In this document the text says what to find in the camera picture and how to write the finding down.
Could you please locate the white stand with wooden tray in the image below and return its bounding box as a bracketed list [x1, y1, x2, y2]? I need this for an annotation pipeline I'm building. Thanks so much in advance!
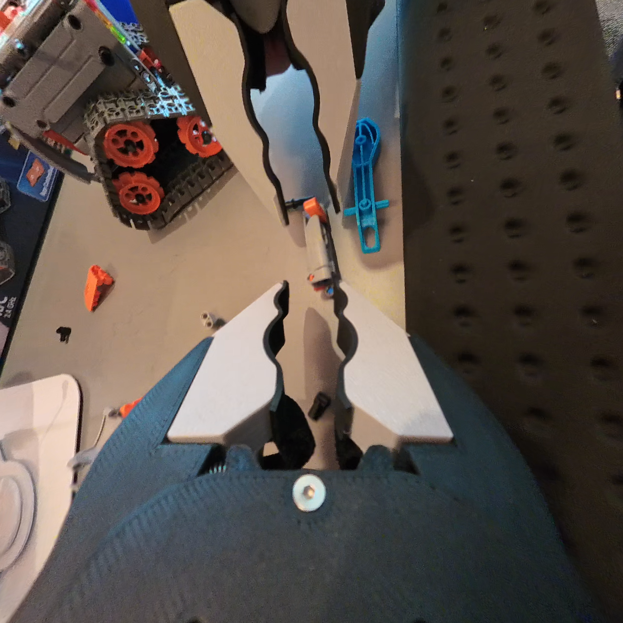
[0, 373, 83, 621]

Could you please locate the light grey curved panel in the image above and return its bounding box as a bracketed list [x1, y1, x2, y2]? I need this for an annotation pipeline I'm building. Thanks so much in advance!
[66, 408, 110, 472]

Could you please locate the blue printed cardboard box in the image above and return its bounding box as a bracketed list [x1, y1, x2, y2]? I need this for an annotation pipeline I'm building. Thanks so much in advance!
[0, 130, 65, 372]

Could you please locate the light blue separator tool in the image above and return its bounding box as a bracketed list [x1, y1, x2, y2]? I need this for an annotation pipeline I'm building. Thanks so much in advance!
[343, 118, 391, 255]

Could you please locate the grey tracked toy robot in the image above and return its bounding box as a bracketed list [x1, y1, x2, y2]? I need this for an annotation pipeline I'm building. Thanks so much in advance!
[0, 0, 235, 232]

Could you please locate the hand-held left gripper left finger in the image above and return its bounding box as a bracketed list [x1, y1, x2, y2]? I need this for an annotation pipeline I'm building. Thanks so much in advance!
[166, 281, 291, 446]

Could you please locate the grey toy actuator assembly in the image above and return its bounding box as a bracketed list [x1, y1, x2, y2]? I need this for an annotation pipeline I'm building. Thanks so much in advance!
[304, 213, 342, 299]

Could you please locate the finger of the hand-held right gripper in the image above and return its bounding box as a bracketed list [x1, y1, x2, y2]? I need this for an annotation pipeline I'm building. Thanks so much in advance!
[169, 0, 291, 228]
[286, 0, 360, 216]

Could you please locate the black studded foam mat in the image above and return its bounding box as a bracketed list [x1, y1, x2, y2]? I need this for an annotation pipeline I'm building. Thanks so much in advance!
[397, 0, 623, 623]

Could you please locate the person's torso in blue sweater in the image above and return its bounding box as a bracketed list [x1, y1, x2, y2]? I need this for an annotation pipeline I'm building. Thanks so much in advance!
[596, 0, 623, 104]

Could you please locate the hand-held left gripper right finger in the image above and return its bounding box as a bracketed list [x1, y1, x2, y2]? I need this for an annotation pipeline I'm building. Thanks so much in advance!
[333, 285, 455, 447]

